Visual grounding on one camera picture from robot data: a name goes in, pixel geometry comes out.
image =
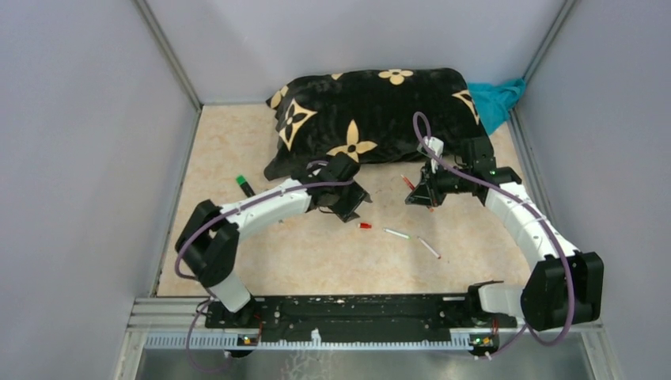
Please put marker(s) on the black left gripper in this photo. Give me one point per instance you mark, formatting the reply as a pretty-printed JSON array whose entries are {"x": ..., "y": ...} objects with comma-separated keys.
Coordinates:
[{"x": 345, "y": 203}]

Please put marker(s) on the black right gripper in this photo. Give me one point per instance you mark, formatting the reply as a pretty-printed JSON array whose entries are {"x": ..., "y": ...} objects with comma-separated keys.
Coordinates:
[{"x": 422, "y": 195}]

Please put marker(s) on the white pen with green tip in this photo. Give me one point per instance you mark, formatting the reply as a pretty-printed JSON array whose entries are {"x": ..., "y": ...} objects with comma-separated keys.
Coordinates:
[{"x": 396, "y": 233}]

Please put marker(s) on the white marker with red tip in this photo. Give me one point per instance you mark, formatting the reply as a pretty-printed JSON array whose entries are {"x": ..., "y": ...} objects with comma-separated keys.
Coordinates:
[{"x": 432, "y": 250}]

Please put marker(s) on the black marker with green tip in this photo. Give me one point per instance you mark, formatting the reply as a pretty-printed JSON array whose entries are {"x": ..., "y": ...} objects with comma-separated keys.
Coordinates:
[{"x": 245, "y": 186}]

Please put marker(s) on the red orange pen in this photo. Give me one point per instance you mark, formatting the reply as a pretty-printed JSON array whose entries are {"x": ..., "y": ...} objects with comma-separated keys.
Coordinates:
[{"x": 412, "y": 188}]

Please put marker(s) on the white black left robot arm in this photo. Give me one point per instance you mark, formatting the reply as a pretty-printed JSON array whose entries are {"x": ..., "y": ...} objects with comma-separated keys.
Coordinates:
[{"x": 207, "y": 246}]

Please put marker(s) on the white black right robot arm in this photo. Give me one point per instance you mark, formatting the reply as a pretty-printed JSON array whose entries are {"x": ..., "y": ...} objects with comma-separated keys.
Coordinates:
[{"x": 565, "y": 283}]

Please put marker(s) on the black pillow with beige flowers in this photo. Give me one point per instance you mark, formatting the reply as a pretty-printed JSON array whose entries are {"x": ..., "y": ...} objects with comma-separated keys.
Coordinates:
[{"x": 367, "y": 115}]

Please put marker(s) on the teal cloth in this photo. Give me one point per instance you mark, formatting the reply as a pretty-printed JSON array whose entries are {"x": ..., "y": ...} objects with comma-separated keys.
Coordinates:
[{"x": 494, "y": 102}]

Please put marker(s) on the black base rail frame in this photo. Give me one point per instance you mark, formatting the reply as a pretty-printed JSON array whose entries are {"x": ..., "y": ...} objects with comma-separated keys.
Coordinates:
[{"x": 368, "y": 322}]

